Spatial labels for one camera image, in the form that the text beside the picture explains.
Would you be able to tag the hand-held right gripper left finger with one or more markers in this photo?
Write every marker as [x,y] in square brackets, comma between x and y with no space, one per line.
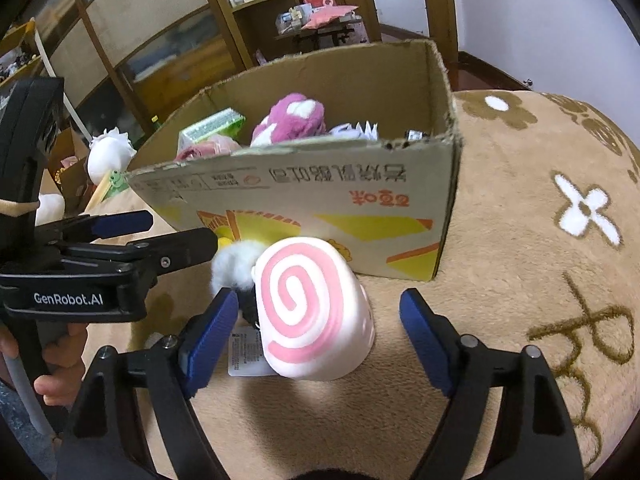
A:
[210,342]

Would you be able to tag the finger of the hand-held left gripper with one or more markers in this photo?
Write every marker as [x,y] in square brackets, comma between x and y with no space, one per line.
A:
[175,252]
[122,223]

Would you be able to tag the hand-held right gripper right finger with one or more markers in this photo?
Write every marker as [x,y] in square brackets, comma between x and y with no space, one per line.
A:
[425,345]

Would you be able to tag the pink swirl white plush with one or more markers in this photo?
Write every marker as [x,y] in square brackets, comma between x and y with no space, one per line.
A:
[300,300]

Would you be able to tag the pink packaged doll outfit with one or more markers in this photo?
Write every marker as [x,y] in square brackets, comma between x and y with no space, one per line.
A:
[210,149]

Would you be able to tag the green packet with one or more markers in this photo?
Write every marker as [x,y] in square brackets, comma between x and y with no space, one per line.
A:
[215,125]

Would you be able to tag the magenta plush with white spots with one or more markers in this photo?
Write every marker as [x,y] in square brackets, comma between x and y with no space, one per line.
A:
[287,120]

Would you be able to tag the grey-haired doll plush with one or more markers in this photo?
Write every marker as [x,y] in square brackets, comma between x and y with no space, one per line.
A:
[355,131]

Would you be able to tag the person's left hand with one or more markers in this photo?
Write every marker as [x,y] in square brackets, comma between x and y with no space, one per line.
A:
[62,360]

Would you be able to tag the green frog toy yellow hat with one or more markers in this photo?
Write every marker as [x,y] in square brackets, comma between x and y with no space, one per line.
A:
[115,182]

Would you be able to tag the white spiky-haired round plush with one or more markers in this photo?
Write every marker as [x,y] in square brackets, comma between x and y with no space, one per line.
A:
[107,155]

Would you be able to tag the large cream bear plush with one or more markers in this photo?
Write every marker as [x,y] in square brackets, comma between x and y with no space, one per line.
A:
[50,207]

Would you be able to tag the tan rubber band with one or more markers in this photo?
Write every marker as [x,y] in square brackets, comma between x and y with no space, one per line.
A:
[20,206]

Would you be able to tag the open brown cardboard box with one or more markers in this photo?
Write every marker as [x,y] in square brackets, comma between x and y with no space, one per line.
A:
[70,142]

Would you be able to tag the green glass bottle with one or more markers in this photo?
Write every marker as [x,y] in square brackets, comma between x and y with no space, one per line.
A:
[156,122]

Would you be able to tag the wooden wardrobe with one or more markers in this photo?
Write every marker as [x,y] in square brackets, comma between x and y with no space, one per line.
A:
[150,15]

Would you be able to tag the wooden figurine shelf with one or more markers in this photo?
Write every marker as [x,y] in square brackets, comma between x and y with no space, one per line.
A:
[20,35]

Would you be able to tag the wooden corner shelf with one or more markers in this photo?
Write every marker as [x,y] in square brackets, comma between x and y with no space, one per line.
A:
[260,10]

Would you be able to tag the small dark table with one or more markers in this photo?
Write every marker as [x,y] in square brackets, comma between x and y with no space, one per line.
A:
[320,33]

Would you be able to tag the pink cloth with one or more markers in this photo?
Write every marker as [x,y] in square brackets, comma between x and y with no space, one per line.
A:
[330,16]

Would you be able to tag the wooden door with glass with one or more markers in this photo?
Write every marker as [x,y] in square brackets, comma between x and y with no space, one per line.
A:
[440,0]

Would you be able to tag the white curved rail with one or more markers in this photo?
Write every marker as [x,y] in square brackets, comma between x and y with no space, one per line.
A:
[50,70]

